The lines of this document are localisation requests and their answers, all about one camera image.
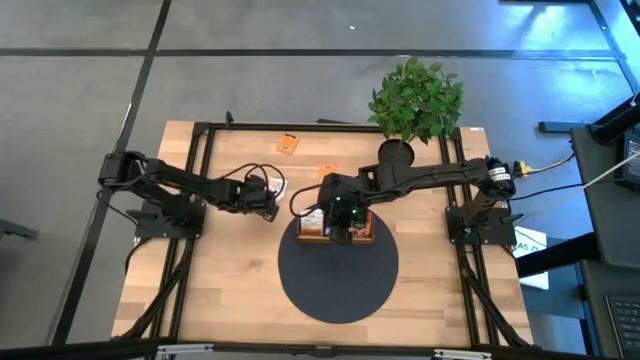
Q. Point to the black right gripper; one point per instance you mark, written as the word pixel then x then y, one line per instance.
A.
pixel 350 182

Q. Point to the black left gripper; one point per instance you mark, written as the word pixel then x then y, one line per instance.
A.
pixel 245 205

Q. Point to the red tea packet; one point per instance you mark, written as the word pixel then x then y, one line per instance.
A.
pixel 358 222

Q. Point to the wooden compartment tray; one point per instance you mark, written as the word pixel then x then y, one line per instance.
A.
pixel 315 240

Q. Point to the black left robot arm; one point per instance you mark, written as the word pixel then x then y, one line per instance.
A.
pixel 190 182

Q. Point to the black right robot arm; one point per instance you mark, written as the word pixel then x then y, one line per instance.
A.
pixel 435 172

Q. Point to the round dark woven placemat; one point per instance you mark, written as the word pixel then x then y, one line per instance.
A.
pixel 340 280

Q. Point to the green plant in black pot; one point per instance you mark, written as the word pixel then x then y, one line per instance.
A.
pixel 415 100

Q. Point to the white paper sign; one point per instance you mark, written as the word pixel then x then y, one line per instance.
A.
pixel 530 237

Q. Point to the yellow plug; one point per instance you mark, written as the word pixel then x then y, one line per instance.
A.
pixel 521 167

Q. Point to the black diagonal strut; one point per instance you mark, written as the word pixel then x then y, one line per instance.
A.
pixel 560 255

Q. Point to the dark desk foot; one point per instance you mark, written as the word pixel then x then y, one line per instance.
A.
pixel 560 127

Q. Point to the dark chair leg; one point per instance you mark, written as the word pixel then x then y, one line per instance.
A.
pixel 15 230

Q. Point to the dark grey desk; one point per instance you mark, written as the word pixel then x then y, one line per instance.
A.
pixel 600 225

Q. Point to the dark keyboard desk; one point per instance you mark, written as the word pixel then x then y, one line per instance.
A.
pixel 595 310

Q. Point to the black keyboard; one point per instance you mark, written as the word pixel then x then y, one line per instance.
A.
pixel 625 325

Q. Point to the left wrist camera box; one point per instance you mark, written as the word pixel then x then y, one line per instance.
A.
pixel 255 188

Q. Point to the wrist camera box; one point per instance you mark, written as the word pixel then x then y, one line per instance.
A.
pixel 340 205
pixel 255 188

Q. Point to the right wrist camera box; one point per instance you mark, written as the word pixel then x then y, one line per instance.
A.
pixel 340 205

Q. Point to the silver bracket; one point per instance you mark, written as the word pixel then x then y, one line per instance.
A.
pixel 185 348
pixel 462 354

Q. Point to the black aluminium stand frame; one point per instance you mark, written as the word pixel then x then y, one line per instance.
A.
pixel 75 350

